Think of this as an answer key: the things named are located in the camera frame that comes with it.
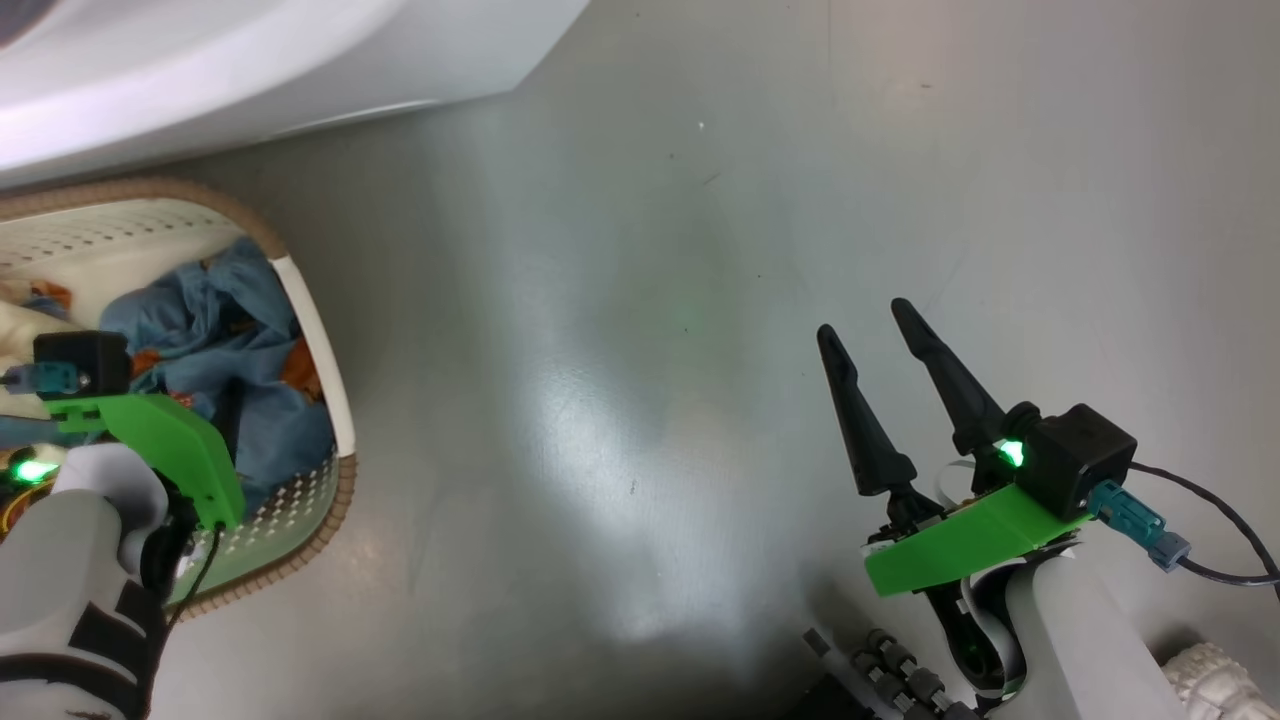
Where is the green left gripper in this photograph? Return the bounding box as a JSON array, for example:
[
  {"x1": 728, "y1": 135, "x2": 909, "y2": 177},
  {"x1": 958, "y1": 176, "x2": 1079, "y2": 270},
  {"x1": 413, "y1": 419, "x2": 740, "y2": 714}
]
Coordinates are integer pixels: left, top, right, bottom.
[{"x1": 45, "y1": 392, "x2": 246, "y2": 531}]

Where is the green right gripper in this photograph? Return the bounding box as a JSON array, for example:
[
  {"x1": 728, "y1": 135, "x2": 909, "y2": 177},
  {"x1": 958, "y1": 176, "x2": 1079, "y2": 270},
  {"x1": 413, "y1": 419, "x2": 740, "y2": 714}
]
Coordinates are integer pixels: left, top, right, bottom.
[{"x1": 817, "y1": 298, "x2": 1096, "y2": 601}]

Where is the blue bear print garment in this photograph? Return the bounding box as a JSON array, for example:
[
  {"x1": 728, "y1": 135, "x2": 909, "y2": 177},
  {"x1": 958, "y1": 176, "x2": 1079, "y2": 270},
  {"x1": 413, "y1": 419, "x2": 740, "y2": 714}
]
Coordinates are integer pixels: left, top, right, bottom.
[{"x1": 98, "y1": 237, "x2": 336, "y2": 501}]

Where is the cream and blue bear garment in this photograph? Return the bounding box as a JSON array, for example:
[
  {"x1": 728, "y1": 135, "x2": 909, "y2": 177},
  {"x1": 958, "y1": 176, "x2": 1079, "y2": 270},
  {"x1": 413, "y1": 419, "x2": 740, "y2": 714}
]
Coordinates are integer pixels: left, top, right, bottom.
[{"x1": 0, "y1": 280, "x2": 76, "y2": 391}]

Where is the cream perforated laundry basket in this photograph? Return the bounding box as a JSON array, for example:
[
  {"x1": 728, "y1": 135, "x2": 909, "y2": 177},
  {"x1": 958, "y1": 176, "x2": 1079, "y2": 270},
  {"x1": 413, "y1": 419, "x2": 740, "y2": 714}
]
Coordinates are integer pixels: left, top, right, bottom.
[{"x1": 0, "y1": 178, "x2": 358, "y2": 621}]

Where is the white front-load washing machine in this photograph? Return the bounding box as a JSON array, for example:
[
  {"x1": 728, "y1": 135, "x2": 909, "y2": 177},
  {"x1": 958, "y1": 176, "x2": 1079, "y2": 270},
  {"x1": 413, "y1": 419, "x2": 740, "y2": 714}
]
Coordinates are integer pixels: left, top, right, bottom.
[{"x1": 0, "y1": 0, "x2": 591, "y2": 191}]

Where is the black cable with teal connector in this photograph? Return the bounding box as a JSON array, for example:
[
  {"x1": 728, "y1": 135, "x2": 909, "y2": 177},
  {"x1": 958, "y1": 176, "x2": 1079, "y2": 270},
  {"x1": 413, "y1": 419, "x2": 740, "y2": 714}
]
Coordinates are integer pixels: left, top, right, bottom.
[{"x1": 1088, "y1": 462, "x2": 1280, "y2": 586}]

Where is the black ribbed cable bundle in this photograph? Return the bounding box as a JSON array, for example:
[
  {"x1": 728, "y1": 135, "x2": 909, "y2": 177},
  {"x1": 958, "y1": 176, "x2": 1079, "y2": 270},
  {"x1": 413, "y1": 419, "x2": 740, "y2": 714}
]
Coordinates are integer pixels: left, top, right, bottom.
[{"x1": 805, "y1": 628, "x2": 986, "y2": 720}]

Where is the white ribbed hose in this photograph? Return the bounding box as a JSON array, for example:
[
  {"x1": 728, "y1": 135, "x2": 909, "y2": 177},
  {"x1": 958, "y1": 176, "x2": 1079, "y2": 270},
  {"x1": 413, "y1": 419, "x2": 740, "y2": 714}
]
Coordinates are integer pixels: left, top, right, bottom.
[{"x1": 1160, "y1": 643, "x2": 1280, "y2": 720}]

